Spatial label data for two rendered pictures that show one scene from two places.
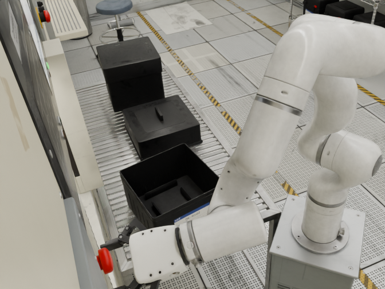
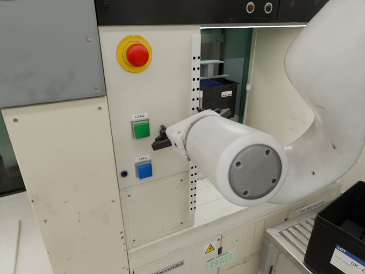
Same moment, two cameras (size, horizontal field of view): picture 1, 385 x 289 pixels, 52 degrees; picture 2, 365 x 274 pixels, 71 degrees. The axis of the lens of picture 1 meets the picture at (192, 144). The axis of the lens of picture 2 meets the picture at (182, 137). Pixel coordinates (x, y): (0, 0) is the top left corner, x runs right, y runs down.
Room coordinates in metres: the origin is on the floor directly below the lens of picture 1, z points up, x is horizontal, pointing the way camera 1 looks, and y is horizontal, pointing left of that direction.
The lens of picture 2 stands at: (0.39, -0.33, 1.41)
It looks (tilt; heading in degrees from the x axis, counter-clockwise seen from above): 25 degrees down; 82
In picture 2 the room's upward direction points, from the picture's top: straight up
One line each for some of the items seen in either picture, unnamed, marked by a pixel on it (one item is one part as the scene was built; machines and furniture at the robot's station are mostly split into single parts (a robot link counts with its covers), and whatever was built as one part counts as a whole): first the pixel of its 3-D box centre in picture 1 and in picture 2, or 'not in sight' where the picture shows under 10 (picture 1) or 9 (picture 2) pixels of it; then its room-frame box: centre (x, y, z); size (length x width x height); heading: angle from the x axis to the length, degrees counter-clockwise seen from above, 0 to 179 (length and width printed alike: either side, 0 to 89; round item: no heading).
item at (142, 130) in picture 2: not in sight; (141, 129); (0.38, 0.17, 1.20); 0.03 x 0.02 x 0.03; 18
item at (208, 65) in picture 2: not in sight; (207, 92); (0.70, 0.92, 1.06); 0.24 x 0.20 x 0.32; 18
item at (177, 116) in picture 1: (160, 122); not in sight; (1.49, 0.14, 0.83); 0.29 x 0.29 x 0.13; 19
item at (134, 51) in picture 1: (131, 73); not in sight; (1.87, 0.28, 0.89); 0.29 x 0.29 x 0.25; 14
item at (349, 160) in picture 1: (342, 169); not in sight; (0.82, -0.43, 1.07); 0.19 x 0.12 x 0.24; 45
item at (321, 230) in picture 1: (322, 213); not in sight; (0.85, -0.40, 0.85); 0.19 x 0.19 x 0.18
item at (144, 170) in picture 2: not in sight; (144, 169); (0.38, 0.17, 1.10); 0.03 x 0.02 x 0.03; 18
